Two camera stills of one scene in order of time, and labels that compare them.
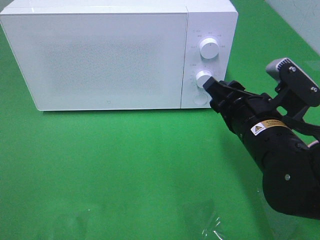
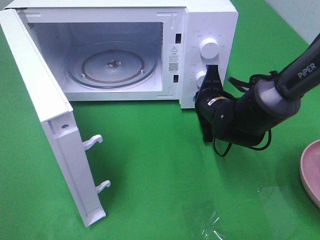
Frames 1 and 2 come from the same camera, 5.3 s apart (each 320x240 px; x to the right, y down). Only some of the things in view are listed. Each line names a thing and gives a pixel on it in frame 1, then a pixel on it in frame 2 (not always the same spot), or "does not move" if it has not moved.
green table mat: x=172 y=174 does not move
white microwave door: x=100 y=61 to x=54 y=110
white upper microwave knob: x=209 y=48 does not move
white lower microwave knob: x=202 y=77 does not move
